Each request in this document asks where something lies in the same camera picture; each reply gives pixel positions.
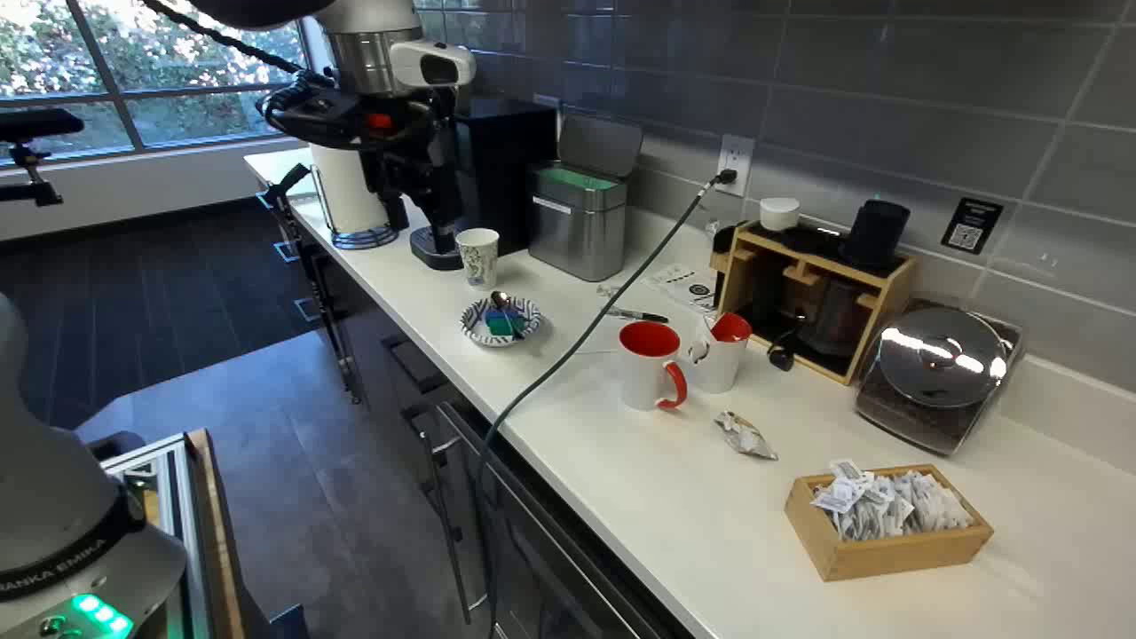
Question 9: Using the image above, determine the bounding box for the printed white paper cup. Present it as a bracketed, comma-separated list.
[454, 224, 503, 292]

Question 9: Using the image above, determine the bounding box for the white wall outlet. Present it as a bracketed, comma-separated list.
[712, 130, 758, 199]

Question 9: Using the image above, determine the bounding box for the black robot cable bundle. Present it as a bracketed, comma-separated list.
[140, 0, 367, 152]

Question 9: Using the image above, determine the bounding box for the heap of white packets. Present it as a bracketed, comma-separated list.
[811, 457, 977, 547]

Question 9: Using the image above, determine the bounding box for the black cylindrical jar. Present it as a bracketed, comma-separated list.
[844, 195, 915, 275]

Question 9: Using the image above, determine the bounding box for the black white patterned cloth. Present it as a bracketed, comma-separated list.
[457, 292, 551, 356]

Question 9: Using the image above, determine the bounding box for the black coffee machine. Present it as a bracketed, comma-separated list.
[408, 92, 561, 275]

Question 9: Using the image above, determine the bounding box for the small white cup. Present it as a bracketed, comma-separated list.
[756, 195, 802, 237]

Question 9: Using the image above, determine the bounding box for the black wall plate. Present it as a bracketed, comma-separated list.
[940, 195, 1008, 256]

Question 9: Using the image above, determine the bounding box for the white paper towel roll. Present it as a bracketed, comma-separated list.
[308, 140, 395, 246]

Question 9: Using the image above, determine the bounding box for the stainless steel kitchen scale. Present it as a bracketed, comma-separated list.
[853, 302, 1027, 462]

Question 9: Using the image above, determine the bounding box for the aluminium frame rail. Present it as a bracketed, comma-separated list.
[96, 431, 217, 639]

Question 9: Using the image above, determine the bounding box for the grey robot base green light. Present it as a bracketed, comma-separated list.
[0, 292, 190, 639]

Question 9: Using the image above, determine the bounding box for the stainless steel bin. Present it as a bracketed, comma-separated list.
[524, 114, 647, 288]

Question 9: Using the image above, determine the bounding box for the crumpled silver wrapper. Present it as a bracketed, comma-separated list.
[711, 409, 780, 466]

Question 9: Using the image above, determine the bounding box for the wooden countertop organizer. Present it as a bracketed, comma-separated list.
[711, 220, 923, 387]

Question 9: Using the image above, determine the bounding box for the black camera on tripod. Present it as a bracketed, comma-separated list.
[0, 105, 90, 212]

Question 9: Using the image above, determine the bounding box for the wooden packet box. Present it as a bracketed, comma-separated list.
[780, 462, 999, 587]

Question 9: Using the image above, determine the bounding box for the wooden cart top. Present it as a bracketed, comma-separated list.
[186, 426, 252, 639]

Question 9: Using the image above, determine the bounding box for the white mug red inside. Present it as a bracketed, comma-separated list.
[613, 320, 691, 415]
[685, 309, 756, 399]

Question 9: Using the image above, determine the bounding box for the black power cable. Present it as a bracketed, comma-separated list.
[465, 167, 738, 639]

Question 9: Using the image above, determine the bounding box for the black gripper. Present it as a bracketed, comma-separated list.
[399, 92, 473, 256]

